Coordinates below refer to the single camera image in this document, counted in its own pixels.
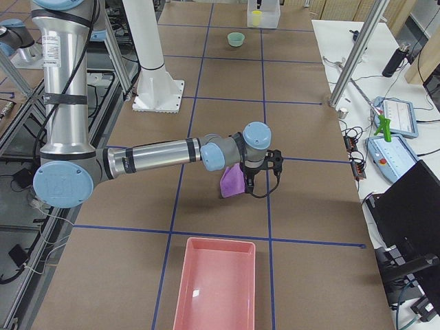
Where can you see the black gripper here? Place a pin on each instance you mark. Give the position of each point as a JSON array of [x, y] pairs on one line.
[[251, 173]]

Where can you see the yellow plastic cup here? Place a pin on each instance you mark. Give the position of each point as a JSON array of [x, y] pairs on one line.
[[256, 16]]

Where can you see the purple cloth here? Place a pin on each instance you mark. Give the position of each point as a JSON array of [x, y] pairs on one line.
[[232, 182]]

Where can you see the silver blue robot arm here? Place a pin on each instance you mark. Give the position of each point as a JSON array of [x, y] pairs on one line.
[[70, 166]]

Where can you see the clear plastic bin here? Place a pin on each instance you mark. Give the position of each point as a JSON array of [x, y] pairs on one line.
[[270, 13]]

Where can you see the green ceramic bowl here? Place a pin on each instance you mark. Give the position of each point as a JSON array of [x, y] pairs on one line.
[[235, 39]]

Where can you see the small metal cylinder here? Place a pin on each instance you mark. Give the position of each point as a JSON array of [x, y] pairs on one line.
[[342, 113]]

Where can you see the pink plastic bin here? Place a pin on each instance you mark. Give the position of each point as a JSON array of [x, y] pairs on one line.
[[217, 287]]

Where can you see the near blue teach pendant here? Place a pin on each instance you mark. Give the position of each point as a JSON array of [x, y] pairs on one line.
[[394, 158]]

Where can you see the blue teach pendant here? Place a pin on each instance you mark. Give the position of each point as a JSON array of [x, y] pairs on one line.
[[401, 114], [394, 158]]

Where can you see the black water bottle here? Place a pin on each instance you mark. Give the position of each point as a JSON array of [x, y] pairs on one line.
[[396, 59]]

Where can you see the black laptop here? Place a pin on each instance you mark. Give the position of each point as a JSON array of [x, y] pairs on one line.
[[407, 214]]

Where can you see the far blue teach pendant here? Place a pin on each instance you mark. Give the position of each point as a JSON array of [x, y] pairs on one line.
[[401, 114]]

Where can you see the aluminium frame post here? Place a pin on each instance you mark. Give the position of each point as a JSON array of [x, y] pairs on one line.
[[358, 49]]

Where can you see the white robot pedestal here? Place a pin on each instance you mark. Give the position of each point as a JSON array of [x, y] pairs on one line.
[[157, 91]]

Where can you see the green handled reacher grabber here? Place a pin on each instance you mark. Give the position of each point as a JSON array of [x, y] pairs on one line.
[[384, 123]]

